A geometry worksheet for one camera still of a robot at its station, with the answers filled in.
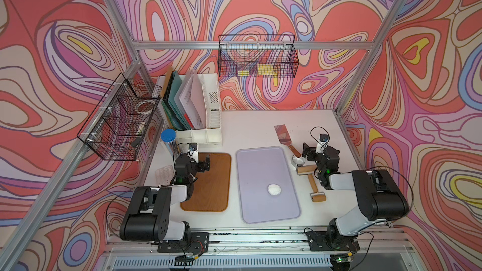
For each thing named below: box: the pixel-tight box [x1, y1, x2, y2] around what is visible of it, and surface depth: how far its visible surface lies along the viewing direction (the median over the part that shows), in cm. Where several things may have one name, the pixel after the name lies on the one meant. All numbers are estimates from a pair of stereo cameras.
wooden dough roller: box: [296, 164, 327, 203], surface depth 88 cm
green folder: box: [161, 70, 192, 132], surface depth 92 cm
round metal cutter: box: [291, 154, 307, 171], surface depth 98 cm
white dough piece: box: [267, 183, 282, 196], surface depth 88 cm
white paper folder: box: [174, 69, 207, 130], surface depth 95 cm
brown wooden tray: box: [180, 152, 232, 213], surface depth 89 cm
